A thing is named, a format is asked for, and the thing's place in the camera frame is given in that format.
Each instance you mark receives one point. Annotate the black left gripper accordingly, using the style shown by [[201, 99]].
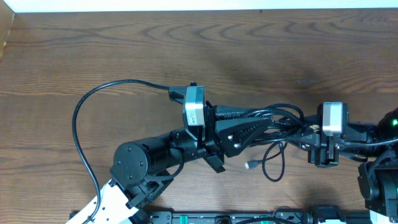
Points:
[[210, 132]]

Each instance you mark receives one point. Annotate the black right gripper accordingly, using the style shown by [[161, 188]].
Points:
[[315, 137]]

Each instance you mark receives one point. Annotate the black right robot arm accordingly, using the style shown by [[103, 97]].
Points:
[[374, 146]]

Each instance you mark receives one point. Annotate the wooden panel at left edge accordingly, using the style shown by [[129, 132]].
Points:
[[7, 16]]

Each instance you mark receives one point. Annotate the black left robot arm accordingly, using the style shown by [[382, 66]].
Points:
[[143, 169]]

